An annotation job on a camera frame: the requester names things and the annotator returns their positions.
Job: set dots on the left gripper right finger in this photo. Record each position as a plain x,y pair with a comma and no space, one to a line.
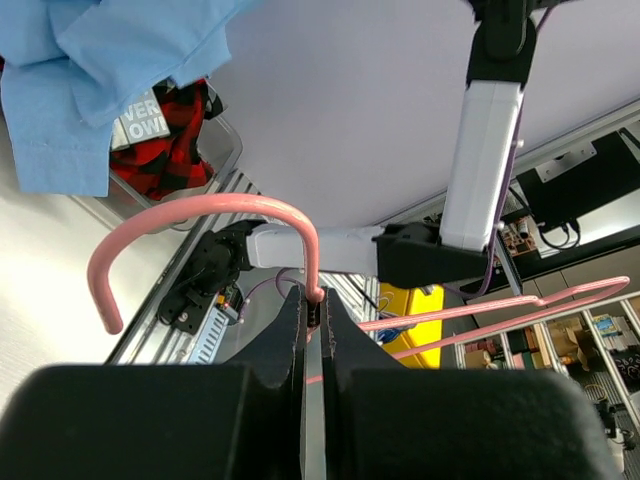
386,421

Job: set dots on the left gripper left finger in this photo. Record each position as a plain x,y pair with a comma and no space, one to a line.
240,419

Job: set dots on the pink wire hanger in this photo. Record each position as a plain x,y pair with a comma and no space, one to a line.
120,238

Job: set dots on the red black plaid shirt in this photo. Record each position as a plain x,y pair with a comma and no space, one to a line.
162,166

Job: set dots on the black white plaid shirt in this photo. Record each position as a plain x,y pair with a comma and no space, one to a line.
145,120

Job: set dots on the light blue shirt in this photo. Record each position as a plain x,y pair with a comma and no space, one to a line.
71,68

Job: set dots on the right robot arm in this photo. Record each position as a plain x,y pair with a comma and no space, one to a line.
414,254

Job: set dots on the clear plastic bin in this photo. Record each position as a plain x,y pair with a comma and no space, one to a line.
123,202

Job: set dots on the black monitor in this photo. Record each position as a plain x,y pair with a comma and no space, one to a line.
588,176

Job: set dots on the light blue cable duct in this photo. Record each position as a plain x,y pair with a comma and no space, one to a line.
211,335

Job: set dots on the aluminium mounting rail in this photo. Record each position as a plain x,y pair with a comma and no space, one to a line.
165,328

